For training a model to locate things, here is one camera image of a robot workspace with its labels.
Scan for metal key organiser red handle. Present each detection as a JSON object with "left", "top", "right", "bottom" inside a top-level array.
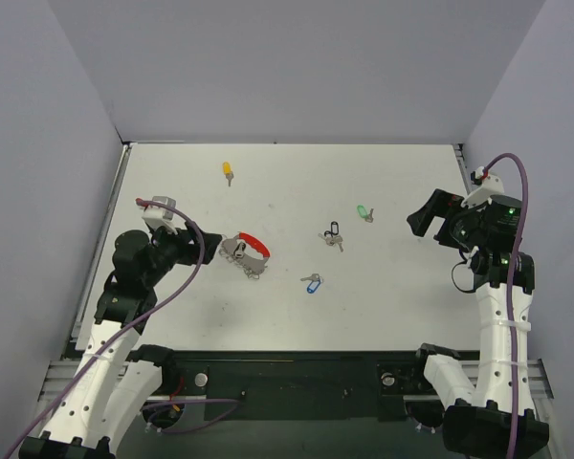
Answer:
[{"left": 219, "top": 231, "right": 271, "bottom": 280}]

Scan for key with blue tag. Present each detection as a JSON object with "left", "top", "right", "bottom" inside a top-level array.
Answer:
[{"left": 301, "top": 273, "right": 323, "bottom": 295}]

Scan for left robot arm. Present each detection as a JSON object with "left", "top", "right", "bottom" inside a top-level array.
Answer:
[{"left": 18, "top": 227, "right": 222, "bottom": 458}]

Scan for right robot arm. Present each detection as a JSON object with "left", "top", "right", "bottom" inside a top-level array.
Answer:
[{"left": 407, "top": 189, "right": 550, "bottom": 458}]

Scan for keys with black tags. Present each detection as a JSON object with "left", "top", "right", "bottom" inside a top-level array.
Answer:
[{"left": 319, "top": 221, "right": 343, "bottom": 252}]

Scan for key with yellow tag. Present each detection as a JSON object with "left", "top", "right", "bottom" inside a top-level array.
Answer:
[{"left": 222, "top": 162, "right": 233, "bottom": 186}]

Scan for key with green tag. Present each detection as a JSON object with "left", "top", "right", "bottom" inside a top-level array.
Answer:
[{"left": 357, "top": 205, "right": 374, "bottom": 223}]

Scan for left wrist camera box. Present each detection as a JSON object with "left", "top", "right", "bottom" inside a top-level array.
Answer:
[{"left": 137, "top": 199, "right": 177, "bottom": 235}]

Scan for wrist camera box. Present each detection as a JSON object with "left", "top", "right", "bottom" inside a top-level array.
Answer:
[
  {"left": 461, "top": 166, "right": 504, "bottom": 208},
  {"left": 137, "top": 199, "right": 177, "bottom": 235}
]

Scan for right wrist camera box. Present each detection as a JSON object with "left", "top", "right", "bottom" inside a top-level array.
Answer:
[{"left": 461, "top": 166, "right": 504, "bottom": 208}]

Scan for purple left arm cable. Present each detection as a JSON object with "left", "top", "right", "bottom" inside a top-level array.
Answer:
[{"left": 2, "top": 198, "right": 207, "bottom": 459}]

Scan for aluminium front rail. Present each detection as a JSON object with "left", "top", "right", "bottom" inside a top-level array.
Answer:
[{"left": 38, "top": 360, "right": 554, "bottom": 400}]

